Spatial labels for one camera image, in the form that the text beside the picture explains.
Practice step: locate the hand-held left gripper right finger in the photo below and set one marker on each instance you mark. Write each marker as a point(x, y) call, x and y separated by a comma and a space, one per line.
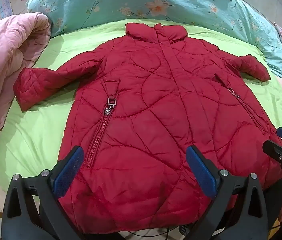
point(201, 170)

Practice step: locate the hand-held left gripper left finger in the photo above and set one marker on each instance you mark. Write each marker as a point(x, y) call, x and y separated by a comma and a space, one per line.
point(68, 172)

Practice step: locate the red quilted jacket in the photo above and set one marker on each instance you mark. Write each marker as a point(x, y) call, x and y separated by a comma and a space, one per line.
point(156, 105)

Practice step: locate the green bed sheet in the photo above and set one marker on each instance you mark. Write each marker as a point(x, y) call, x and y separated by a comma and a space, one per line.
point(35, 130)

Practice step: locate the pink quilt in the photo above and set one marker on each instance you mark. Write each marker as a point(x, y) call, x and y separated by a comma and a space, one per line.
point(3, 62)

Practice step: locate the teal floral quilt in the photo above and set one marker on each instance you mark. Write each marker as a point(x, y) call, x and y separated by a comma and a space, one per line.
point(105, 2)

